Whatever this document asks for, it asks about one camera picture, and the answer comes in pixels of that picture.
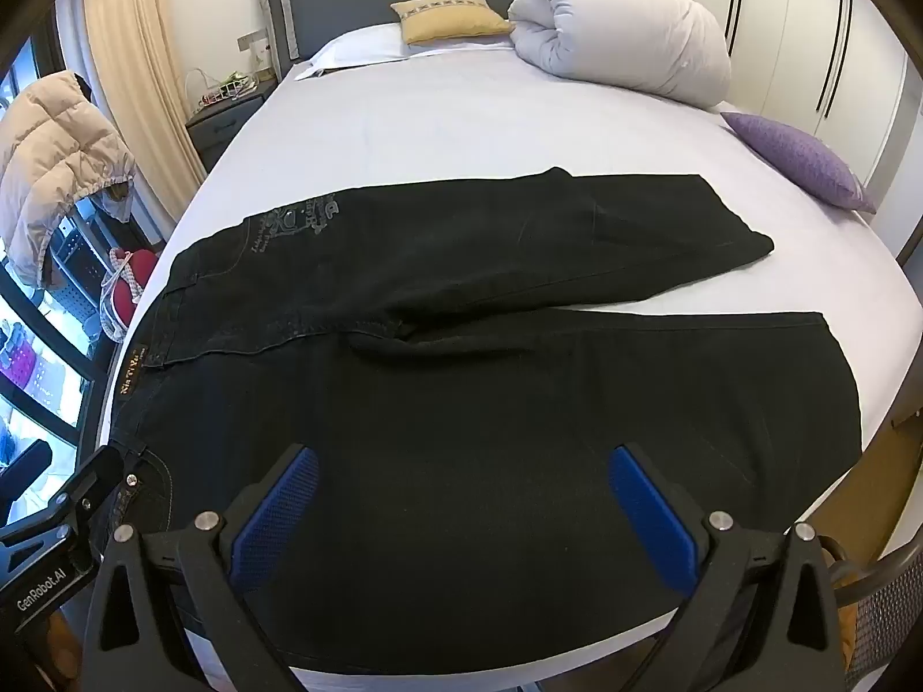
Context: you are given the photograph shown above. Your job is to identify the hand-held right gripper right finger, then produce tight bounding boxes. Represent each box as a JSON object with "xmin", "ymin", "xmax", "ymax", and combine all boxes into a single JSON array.
[{"xmin": 607, "ymin": 443, "xmax": 848, "ymax": 692}]

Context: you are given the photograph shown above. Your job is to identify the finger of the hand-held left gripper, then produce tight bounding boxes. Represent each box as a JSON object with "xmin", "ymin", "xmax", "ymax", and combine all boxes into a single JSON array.
[{"xmin": 43, "ymin": 445, "xmax": 149, "ymax": 543}]

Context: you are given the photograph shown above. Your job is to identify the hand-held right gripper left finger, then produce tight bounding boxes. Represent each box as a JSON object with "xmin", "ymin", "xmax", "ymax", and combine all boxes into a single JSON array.
[{"xmin": 82, "ymin": 443, "xmax": 322, "ymax": 692}]

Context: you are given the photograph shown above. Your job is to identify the black pants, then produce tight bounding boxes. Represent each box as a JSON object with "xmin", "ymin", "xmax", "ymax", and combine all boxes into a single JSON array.
[{"xmin": 108, "ymin": 166, "xmax": 866, "ymax": 675}]

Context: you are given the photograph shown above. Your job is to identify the glass balcony door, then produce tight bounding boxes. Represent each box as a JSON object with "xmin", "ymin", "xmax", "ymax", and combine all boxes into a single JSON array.
[{"xmin": 0, "ymin": 36, "xmax": 145, "ymax": 520}]

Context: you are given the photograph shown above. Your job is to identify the red bag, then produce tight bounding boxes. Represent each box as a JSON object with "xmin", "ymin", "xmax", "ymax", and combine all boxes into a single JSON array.
[{"xmin": 97, "ymin": 246, "xmax": 161, "ymax": 340}]

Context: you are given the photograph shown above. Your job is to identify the mesh chair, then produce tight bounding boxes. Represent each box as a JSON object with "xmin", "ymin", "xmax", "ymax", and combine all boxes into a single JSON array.
[{"xmin": 829, "ymin": 540, "xmax": 923, "ymax": 689}]

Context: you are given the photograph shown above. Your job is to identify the beige puffer jacket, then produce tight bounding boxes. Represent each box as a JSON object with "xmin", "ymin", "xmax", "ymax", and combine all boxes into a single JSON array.
[{"xmin": 0, "ymin": 70, "xmax": 138, "ymax": 289}]

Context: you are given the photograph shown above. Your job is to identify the dark grey nightstand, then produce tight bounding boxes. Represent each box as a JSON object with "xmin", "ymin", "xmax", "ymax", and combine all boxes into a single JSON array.
[{"xmin": 185, "ymin": 79, "xmax": 279, "ymax": 174}]

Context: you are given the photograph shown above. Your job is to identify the purple cushion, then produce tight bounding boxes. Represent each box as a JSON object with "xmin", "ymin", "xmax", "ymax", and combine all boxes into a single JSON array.
[{"xmin": 721, "ymin": 111, "xmax": 877, "ymax": 215}]

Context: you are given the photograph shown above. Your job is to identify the bed with white sheet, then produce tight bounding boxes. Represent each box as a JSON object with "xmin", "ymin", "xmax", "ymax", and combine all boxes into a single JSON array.
[{"xmin": 72, "ymin": 21, "xmax": 913, "ymax": 692}]

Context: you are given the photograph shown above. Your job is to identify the cream curtain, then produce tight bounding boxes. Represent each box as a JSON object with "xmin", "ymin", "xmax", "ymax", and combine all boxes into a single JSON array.
[{"xmin": 82, "ymin": 0, "xmax": 210, "ymax": 232}]

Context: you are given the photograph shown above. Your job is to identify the white pillow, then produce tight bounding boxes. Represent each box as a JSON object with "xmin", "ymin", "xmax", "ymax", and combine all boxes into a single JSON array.
[{"xmin": 294, "ymin": 21, "xmax": 516, "ymax": 82}]

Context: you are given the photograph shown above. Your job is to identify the yellow pillow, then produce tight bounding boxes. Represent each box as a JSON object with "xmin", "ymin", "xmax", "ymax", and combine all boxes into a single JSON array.
[{"xmin": 390, "ymin": 0, "xmax": 515, "ymax": 46}]

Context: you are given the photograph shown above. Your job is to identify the white wardrobe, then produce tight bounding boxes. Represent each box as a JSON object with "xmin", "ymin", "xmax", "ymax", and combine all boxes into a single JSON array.
[{"xmin": 692, "ymin": 0, "xmax": 923, "ymax": 261}]

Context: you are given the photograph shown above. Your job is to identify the white wire basket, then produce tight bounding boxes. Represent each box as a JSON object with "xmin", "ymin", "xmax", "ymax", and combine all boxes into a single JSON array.
[{"xmin": 198, "ymin": 72, "xmax": 262, "ymax": 106}]

